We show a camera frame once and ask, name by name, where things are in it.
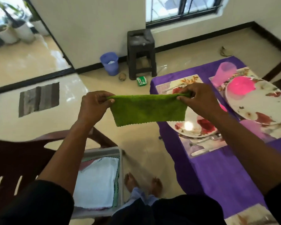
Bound person's right hand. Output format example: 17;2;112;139
176;82;223;122

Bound person's left hand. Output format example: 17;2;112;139
77;90;116;127

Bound white rose print plate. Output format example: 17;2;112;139
164;84;226;138
225;76;281;126

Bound steel fork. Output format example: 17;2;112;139
162;84;188;93

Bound steel spoon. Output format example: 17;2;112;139
190;134;223;146

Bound floral print placemat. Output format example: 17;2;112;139
224;203;280;225
208;67;281;140
155;74;228;159

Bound steel table knife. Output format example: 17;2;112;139
191;148;211;157

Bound green ribbed mat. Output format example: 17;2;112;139
107;91;192;127

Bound tan paper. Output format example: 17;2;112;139
219;46;232;57

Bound light pink plastic cup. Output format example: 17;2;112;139
240;119;276;143

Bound person's right forearm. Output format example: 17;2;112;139
208;110;281;195

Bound person's left foot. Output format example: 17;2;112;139
124;172;139;193

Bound person's foot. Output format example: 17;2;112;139
124;172;139;193
150;177;163;197

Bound person's right foot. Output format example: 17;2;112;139
150;177;163;197

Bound person's light blue trousers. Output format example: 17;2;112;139
121;187;160;209

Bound person's black shirt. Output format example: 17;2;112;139
0;179;281;225

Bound grey plastic tub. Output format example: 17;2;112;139
71;147;125;219

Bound blue plastic bucket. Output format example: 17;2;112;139
100;52;119;77

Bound grey striped doormat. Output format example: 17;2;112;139
18;82;60;118

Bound black framed glass door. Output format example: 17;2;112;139
0;0;76;95

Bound purple tablecloth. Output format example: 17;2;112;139
150;56;281;219

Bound black plastic stool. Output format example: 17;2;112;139
127;29;157;80

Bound black barred window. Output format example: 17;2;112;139
145;0;225;28

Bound white outdoor plant pot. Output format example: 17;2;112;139
13;21;36;44
0;24;19;44
29;18;50;37

